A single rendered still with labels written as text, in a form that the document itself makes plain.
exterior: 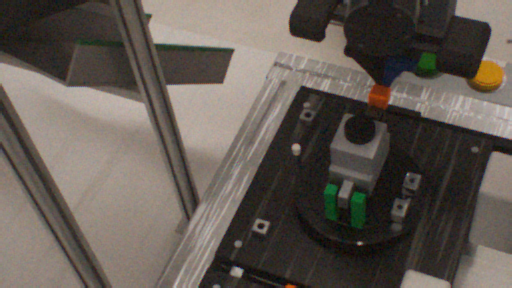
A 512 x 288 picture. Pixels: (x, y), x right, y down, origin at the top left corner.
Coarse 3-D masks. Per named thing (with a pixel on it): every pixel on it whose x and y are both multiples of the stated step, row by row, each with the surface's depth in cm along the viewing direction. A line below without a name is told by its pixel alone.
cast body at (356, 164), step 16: (352, 128) 76; (368, 128) 76; (384, 128) 77; (336, 144) 76; (352, 144) 76; (368, 144) 76; (384, 144) 79; (336, 160) 78; (352, 160) 76; (368, 160) 75; (384, 160) 81; (336, 176) 79; (352, 176) 78; (368, 176) 77; (352, 192) 79; (368, 192) 79
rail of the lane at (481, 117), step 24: (288, 72) 99; (312, 72) 99; (336, 72) 98; (360, 72) 98; (336, 96) 97; (360, 96) 96; (408, 96) 95; (432, 96) 94; (456, 96) 94; (432, 120) 93; (456, 120) 92; (480, 120) 92; (504, 120) 92; (504, 144) 91
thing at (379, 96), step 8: (376, 88) 81; (384, 88) 81; (376, 96) 81; (384, 96) 80; (368, 104) 82; (376, 104) 81; (384, 104) 81; (368, 112) 81; (376, 112) 81; (384, 112) 83; (376, 120) 80; (384, 120) 84
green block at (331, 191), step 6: (330, 186) 79; (336, 186) 79; (324, 192) 79; (330, 192) 78; (336, 192) 78; (324, 198) 79; (330, 198) 79; (336, 198) 79; (330, 204) 80; (336, 204) 80; (330, 210) 81; (336, 210) 81; (330, 216) 82; (336, 216) 82
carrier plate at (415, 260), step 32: (320, 96) 95; (288, 128) 93; (320, 128) 92; (416, 128) 91; (288, 160) 90; (416, 160) 88; (448, 160) 88; (480, 160) 87; (256, 192) 88; (288, 192) 87; (448, 192) 85; (288, 224) 85; (448, 224) 83; (224, 256) 83; (256, 256) 83; (288, 256) 83; (320, 256) 82; (352, 256) 82; (384, 256) 81; (416, 256) 81; (448, 256) 81
